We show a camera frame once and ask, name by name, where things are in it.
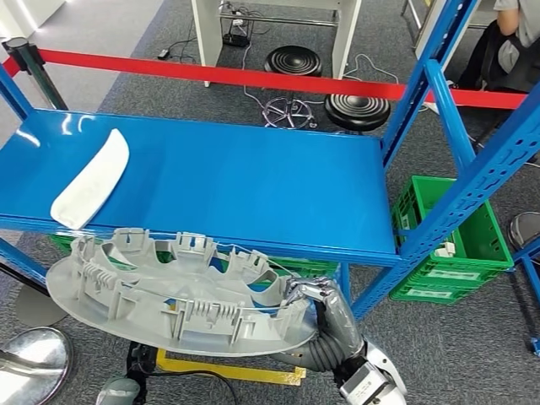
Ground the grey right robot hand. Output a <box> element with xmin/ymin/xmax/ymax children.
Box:
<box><xmin>284</xmin><ymin>276</ymin><xmax>364</xmax><ymax>362</ymax></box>

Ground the black box under desk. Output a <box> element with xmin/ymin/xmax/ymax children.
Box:
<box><xmin>222</xmin><ymin>32</ymin><xmax>250</xmax><ymax>48</ymax></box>

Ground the green plastic crate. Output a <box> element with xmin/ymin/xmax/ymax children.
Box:
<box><xmin>50</xmin><ymin>235</ymin><xmax>75</xmax><ymax>256</ymax></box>
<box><xmin>269</xmin><ymin>256</ymin><xmax>341</xmax><ymax>281</ymax></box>
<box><xmin>390</xmin><ymin>175</ymin><xmax>514</xmax><ymax>289</ymax></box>
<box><xmin>390</xmin><ymin>278</ymin><xmax>477</xmax><ymax>305</ymax></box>

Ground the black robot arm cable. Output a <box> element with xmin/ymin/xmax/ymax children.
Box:
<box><xmin>146</xmin><ymin>369</ymin><xmax>239</xmax><ymax>405</ymax></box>

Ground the white desk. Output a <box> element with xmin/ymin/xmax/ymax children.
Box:
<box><xmin>190</xmin><ymin>0</ymin><xmax>363</xmax><ymax>88</ymax></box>

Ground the white curved plastic part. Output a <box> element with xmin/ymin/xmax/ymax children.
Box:
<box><xmin>50</xmin><ymin>128</ymin><xmax>130</xmax><ymax>230</ymax></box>

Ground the blue metal shelf rack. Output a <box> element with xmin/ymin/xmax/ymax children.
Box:
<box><xmin>0</xmin><ymin>0</ymin><xmax>540</xmax><ymax>321</ymax></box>

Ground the chrome dome barrier base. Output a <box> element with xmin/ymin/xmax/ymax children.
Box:
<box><xmin>0</xmin><ymin>327</ymin><xmax>74</xmax><ymax>405</ymax></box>

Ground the black round stool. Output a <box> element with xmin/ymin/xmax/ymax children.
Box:
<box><xmin>262</xmin><ymin>46</ymin><xmax>323</xmax><ymax>130</ymax></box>
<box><xmin>324</xmin><ymin>94</ymin><xmax>391</xmax><ymax>135</ymax></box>

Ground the grey plastic wheel cover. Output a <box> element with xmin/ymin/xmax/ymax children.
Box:
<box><xmin>45</xmin><ymin>228</ymin><xmax>318</xmax><ymax>358</ymax></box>

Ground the chrome round base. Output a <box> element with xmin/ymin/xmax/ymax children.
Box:
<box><xmin>507</xmin><ymin>212</ymin><xmax>540</xmax><ymax>252</ymax></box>

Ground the blue metal frame with casters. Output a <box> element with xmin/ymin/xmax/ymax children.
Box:
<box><xmin>512</xmin><ymin>237</ymin><xmax>540</xmax><ymax>358</ymax></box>

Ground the black post with flat base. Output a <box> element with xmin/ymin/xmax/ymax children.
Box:
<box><xmin>0</xmin><ymin>261</ymin><xmax>69</xmax><ymax>329</ymax></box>

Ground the red barrier belt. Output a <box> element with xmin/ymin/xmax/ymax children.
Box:
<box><xmin>2</xmin><ymin>48</ymin><xmax>528</xmax><ymax>110</ymax></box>

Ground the person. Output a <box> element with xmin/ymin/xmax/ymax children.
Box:
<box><xmin>457</xmin><ymin>0</ymin><xmax>540</xmax><ymax>94</ymax></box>

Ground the dark barrier post with belt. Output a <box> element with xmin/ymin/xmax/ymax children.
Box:
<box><xmin>1</xmin><ymin>37</ymin><xmax>69</xmax><ymax>111</ymax></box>

